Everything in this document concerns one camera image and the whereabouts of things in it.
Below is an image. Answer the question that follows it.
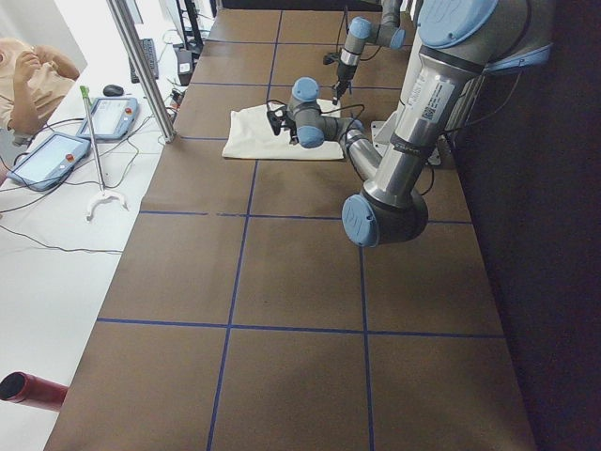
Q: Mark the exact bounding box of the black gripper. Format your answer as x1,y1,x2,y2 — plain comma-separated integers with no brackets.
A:
284,119,299,146
332,63,357,105

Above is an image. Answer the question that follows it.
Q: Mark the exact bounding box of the cream long-sleeve cat shirt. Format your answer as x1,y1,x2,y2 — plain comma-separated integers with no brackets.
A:
222,104,343,161

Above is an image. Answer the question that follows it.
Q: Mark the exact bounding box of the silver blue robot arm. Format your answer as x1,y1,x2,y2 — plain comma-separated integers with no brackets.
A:
332,1,407,105
267,1,555,247

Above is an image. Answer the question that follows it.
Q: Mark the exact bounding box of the black keyboard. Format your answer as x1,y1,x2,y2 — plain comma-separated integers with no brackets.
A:
129,38,160,84

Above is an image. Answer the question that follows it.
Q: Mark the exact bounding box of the far blue teach pendant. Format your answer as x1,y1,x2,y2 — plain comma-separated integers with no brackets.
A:
84,97,139,142

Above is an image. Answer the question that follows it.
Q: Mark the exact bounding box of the blue teach pendant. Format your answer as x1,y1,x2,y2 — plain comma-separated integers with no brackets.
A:
8,132,90,192
84,97,139,142

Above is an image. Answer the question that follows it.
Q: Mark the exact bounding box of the black computer mouse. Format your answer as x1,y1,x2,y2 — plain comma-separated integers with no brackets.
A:
102,84,124,97

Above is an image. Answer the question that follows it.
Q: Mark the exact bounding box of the white reacher stick green tip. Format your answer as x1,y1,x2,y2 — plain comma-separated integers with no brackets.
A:
80,86,129,223

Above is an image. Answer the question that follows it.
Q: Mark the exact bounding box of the near blue teach pendant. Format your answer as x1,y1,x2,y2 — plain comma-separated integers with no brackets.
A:
8,132,90,192

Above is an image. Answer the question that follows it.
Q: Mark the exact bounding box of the seated person in beige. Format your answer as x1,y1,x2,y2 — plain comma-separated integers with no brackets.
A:
1,38,80,136

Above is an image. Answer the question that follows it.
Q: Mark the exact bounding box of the red cylinder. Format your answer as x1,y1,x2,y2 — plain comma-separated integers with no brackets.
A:
1,371,69,412

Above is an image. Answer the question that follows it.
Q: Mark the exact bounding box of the left black braided cable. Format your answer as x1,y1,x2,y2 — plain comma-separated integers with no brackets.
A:
265,97,366,124

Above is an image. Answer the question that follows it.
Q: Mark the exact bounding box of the aluminium frame post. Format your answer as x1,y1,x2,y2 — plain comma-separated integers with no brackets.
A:
106,0,177,143

